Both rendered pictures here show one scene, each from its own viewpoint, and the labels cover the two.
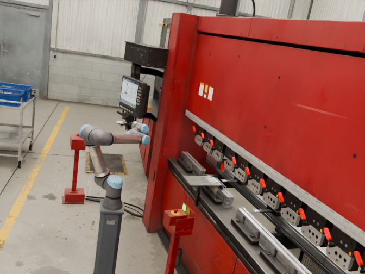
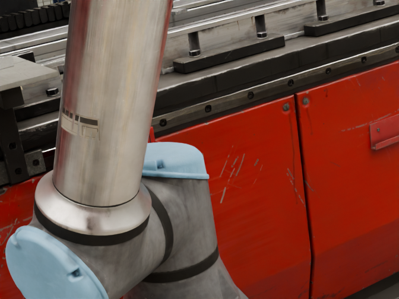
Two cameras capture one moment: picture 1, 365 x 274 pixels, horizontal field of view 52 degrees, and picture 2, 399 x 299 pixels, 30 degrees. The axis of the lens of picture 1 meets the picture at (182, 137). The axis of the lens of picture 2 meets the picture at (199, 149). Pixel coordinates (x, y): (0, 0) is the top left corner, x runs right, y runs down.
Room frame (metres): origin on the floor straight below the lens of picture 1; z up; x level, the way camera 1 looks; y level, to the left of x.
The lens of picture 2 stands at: (2.60, 1.27, 1.28)
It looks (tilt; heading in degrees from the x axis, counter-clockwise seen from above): 19 degrees down; 264
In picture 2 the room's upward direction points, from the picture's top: 9 degrees counter-clockwise
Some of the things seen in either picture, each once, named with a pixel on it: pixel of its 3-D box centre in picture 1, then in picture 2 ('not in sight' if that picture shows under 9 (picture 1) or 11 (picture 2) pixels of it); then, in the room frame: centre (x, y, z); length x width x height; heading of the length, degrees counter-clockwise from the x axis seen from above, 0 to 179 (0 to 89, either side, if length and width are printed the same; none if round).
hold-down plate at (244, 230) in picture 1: (244, 230); (230, 52); (2.31, -0.53, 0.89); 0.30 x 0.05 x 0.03; 22
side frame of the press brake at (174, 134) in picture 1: (196, 130); not in sight; (3.86, -0.14, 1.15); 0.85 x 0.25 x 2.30; 112
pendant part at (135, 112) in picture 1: (134, 96); not in sight; (3.80, 0.56, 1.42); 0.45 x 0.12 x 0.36; 38
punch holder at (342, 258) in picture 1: (346, 247); not in sight; (1.62, -0.87, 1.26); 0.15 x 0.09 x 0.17; 22
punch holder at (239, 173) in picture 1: (245, 168); not in sight; (2.54, -0.49, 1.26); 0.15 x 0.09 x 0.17; 22
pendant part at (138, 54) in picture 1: (141, 85); not in sight; (3.89, 0.52, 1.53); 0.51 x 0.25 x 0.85; 38
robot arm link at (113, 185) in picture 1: (113, 185); (157, 200); (2.58, 0.45, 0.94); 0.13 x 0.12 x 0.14; 48
